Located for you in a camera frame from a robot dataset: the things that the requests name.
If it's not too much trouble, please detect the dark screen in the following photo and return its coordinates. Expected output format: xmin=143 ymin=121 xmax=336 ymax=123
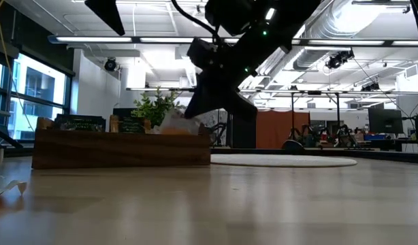
xmin=112 ymin=108 xmax=138 ymax=118

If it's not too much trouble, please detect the yellow cable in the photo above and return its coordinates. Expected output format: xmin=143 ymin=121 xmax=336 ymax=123
xmin=0 ymin=0 xmax=36 ymax=133

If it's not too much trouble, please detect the green plant in white pot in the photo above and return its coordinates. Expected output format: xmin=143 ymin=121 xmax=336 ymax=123
xmin=131 ymin=86 xmax=186 ymax=129

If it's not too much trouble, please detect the black computer monitor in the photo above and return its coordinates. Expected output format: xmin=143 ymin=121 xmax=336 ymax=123
xmin=368 ymin=108 xmax=404 ymax=135

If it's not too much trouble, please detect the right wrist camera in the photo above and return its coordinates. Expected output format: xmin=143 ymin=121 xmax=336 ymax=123
xmin=205 ymin=0 xmax=256 ymax=37

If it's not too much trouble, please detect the background robot station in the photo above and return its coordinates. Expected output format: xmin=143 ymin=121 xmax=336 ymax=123
xmin=290 ymin=124 xmax=356 ymax=148

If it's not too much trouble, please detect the black curtain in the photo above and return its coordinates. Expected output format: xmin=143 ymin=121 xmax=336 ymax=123
xmin=231 ymin=114 xmax=257 ymax=149

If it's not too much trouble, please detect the black ceiling camera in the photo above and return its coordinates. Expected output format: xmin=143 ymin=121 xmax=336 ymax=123
xmin=103 ymin=57 xmax=118 ymax=72
xmin=325 ymin=50 xmax=355 ymax=70

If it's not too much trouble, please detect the black metal table frame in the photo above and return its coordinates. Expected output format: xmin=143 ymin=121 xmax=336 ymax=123
xmin=0 ymin=110 xmax=418 ymax=164

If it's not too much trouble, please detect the black monitor stand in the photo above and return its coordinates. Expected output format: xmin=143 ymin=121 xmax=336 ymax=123
xmin=401 ymin=114 xmax=418 ymax=148

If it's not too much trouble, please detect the black frame clamp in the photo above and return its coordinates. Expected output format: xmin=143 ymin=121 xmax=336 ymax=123
xmin=282 ymin=139 xmax=306 ymax=151

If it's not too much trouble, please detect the white curled paper strip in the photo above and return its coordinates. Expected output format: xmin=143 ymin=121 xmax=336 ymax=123
xmin=0 ymin=179 xmax=28 ymax=198

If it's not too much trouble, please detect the blue bin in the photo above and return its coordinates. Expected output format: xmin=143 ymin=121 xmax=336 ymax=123
xmin=364 ymin=133 xmax=387 ymax=142

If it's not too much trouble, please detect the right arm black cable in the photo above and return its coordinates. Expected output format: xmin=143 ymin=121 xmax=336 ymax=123
xmin=170 ymin=0 xmax=225 ymax=47

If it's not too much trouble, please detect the wooden tea organizer box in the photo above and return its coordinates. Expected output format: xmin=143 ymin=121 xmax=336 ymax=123
xmin=31 ymin=117 xmax=212 ymax=170

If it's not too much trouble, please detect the large window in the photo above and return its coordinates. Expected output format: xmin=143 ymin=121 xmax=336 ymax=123
xmin=0 ymin=52 xmax=72 ymax=142

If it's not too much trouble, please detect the overhead light bar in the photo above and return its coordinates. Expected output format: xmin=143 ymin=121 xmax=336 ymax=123
xmin=48 ymin=35 xmax=418 ymax=47

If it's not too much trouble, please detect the orange curtain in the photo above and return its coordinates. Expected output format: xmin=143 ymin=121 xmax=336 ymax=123
xmin=255 ymin=110 xmax=311 ymax=150

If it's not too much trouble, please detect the white orange tea packet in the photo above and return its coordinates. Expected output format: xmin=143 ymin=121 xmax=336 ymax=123
xmin=153 ymin=108 xmax=202 ymax=136

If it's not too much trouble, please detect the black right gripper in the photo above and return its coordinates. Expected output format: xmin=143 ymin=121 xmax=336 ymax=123
xmin=184 ymin=37 xmax=261 ymax=123

